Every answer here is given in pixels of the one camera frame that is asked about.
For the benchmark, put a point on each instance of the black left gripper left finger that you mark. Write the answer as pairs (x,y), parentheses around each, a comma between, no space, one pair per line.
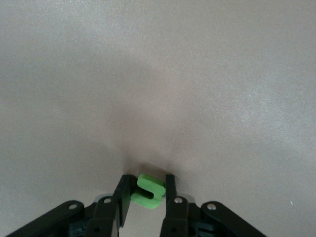
(103,217)

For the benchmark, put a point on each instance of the green letter u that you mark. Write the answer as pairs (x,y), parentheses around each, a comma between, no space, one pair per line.
(145,184)

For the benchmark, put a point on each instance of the brown table mat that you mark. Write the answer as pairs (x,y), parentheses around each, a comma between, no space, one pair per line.
(158,74)

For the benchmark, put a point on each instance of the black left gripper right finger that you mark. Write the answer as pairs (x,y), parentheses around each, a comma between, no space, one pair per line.
(177,217)

